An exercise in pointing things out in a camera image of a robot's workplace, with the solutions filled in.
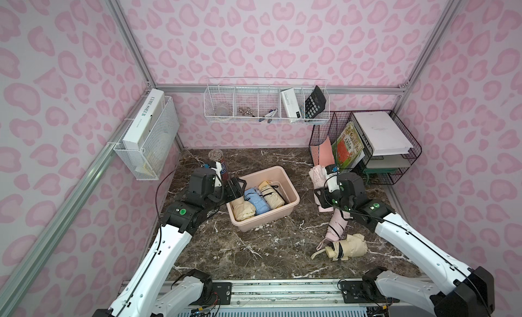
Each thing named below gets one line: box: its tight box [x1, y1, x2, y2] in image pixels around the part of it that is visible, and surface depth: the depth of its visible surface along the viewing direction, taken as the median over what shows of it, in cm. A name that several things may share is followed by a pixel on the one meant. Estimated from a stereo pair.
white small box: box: [280, 87, 302, 119], surface depth 94 cm
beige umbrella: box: [231, 200, 256, 222], surface depth 85 cm
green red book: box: [331, 121, 365, 169], surface depth 102 cm
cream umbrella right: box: [310, 233, 369, 261], surface depth 81 cm
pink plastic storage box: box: [226, 165, 301, 233], surface depth 90 cm
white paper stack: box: [353, 111, 414, 156], surface depth 95 cm
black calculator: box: [304, 85, 327, 119], surface depth 94 cm
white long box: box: [122, 88, 166, 152], surface depth 72 cm
